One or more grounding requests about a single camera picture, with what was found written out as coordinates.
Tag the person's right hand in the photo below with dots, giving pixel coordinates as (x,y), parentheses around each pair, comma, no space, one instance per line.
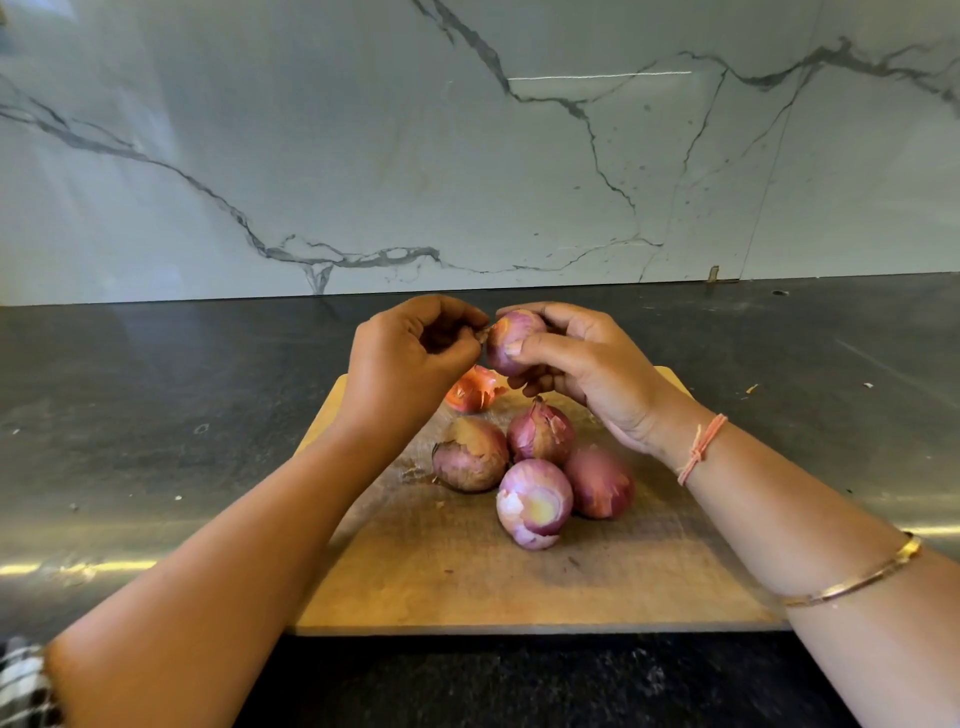
(608,375)

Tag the person's left hand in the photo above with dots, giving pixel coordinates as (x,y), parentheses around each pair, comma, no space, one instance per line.
(398,368)

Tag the pile of onion peels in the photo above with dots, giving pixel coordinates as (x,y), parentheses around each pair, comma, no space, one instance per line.
(473,390)

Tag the small red onion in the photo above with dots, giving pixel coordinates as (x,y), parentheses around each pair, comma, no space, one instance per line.
(503,342)

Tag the brownish red onion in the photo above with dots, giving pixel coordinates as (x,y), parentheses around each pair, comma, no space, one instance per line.
(471,453)

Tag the red onion with pale patch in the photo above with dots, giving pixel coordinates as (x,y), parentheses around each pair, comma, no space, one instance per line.
(534,500)

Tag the person's right forearm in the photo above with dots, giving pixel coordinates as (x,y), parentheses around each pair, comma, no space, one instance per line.
(810,555)

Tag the person's left forearm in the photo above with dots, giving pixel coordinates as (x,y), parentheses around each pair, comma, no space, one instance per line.
(225,600)

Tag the wooden cutting board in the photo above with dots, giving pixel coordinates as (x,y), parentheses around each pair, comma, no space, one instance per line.
(435,578)

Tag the gold bangle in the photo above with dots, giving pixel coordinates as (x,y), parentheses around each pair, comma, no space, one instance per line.
(863,578)

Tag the black white plaid sleeve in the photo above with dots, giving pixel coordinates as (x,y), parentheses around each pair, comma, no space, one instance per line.
(23,690)

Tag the small brown wall-edge object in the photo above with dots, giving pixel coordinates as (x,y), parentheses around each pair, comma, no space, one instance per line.
(713,275)

